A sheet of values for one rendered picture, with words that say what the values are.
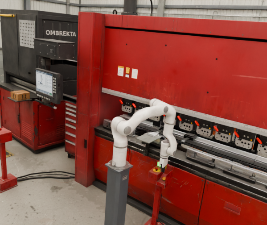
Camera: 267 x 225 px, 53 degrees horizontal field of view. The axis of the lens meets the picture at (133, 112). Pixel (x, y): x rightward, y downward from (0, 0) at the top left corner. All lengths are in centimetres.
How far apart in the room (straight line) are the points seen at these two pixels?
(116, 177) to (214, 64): 139
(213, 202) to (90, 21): 238
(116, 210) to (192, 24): 187
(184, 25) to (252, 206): 182
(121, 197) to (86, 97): 146
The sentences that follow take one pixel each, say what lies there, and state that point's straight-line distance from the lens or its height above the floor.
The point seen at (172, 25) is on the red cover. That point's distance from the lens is 286.
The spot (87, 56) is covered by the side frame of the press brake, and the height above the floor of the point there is 179.
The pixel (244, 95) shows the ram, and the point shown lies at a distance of 263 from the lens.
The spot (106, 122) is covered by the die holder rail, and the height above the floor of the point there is 94.
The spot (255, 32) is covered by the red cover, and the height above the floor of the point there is 221.
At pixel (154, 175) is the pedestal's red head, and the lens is 278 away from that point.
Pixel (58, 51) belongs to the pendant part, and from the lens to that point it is 316.
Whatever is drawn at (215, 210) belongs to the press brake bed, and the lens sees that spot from 299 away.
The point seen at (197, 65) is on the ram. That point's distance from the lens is 275.
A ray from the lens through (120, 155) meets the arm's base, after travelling 229.
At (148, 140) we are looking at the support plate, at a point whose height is 100.
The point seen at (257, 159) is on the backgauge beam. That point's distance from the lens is 306.
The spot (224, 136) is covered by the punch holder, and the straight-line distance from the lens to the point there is 276.
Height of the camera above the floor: 214
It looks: 17 degrees down
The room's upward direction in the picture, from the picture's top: 5 degrees clockwise
